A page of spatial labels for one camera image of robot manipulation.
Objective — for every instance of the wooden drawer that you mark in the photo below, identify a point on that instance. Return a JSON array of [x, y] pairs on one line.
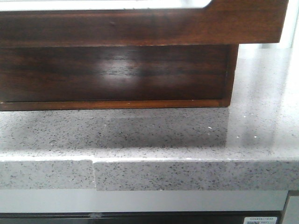
[[116, 74], [220, 22]]

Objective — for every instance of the dark wooden drawer cabinet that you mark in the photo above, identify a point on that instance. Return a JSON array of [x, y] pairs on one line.
[[230, 77]]

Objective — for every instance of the white label sticker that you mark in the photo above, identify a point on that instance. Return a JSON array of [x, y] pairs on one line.
[[260, 220]]

